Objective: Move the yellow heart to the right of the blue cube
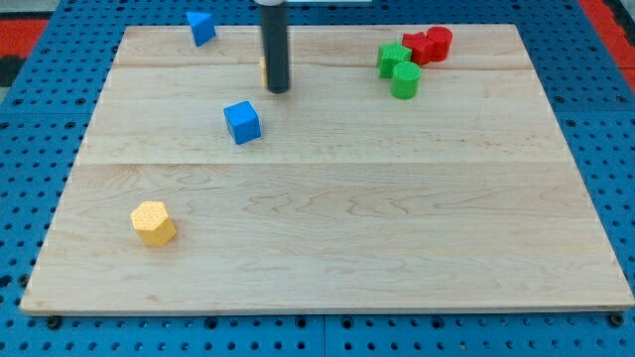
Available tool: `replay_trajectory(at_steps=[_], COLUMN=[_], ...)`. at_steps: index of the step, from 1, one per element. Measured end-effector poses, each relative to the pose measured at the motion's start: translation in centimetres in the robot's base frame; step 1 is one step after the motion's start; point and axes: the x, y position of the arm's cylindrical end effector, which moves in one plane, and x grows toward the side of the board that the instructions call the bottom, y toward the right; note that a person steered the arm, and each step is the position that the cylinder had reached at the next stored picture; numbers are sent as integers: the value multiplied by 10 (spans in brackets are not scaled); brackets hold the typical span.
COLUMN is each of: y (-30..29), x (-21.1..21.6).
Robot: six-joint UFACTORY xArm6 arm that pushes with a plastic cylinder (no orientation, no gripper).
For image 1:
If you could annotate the red cylinder block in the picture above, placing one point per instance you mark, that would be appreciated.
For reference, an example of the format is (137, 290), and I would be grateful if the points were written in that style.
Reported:
(441, 37)

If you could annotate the green star block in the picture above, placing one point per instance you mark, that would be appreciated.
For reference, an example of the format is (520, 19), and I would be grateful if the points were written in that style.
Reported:
(389, 55)

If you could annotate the blue cube block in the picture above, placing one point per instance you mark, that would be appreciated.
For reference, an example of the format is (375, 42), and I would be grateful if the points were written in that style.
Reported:
(242, 122)

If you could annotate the yellow hexagon block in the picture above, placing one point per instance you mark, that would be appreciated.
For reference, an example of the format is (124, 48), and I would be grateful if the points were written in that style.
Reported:
(153, 223)

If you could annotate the light wooden board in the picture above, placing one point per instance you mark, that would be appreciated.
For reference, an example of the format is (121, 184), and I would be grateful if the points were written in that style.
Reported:
(463, 199)

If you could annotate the yellow heart block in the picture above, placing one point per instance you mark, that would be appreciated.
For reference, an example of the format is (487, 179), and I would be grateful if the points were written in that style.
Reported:
(264, 74)

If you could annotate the green cylinder block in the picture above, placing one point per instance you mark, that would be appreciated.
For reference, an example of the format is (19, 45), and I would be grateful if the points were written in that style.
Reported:
(405, 80)

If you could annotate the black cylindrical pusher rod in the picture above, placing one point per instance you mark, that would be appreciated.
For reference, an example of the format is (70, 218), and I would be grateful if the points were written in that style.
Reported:
(274, 32)

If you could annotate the red star block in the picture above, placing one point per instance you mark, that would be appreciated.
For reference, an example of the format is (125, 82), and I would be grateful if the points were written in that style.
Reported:
(421, 46)

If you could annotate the blue triangle block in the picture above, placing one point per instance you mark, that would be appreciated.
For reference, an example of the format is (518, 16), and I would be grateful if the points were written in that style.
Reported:
(202, 27)

